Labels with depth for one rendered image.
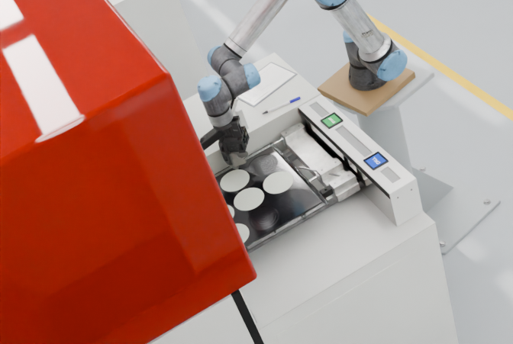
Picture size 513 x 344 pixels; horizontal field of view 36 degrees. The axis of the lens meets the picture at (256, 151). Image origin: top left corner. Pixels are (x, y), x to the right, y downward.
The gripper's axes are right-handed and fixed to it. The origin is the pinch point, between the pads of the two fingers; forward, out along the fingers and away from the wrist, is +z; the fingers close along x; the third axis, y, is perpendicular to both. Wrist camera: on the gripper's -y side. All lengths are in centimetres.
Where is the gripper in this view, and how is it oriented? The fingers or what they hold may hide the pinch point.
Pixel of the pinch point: (234, 165)
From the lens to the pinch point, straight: 260.8
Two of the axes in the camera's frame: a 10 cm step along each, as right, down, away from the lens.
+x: 1.6, -6.8, 7.1
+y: 9.5, -0.9, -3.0
